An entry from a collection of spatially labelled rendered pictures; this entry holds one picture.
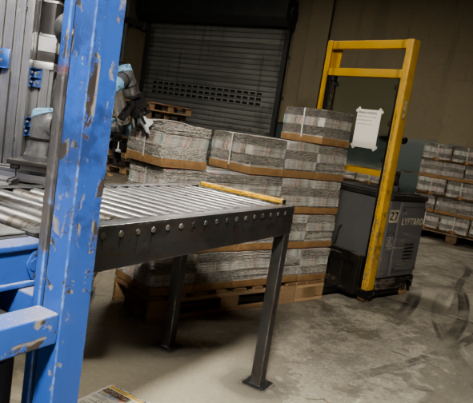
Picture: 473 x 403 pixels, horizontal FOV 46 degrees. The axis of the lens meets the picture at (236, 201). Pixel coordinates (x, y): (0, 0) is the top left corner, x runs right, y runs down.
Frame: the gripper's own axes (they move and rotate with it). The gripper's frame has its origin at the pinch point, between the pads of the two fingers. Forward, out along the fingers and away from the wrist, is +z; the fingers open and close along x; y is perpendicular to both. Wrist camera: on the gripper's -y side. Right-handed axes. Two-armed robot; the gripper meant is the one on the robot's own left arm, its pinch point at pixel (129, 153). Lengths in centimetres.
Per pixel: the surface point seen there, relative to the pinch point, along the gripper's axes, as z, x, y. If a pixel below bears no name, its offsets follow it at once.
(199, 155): 44.1, 17.9, 6.0
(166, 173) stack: 45.0, -1.9, -5.1
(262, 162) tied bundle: 42, 65, 6
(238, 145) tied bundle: 30, 55, 14
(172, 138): 44.1, -0.4, 13.0
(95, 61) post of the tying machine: 190, -111, 31
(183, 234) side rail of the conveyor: 150, -59, -11
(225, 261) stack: 43, 48, -54
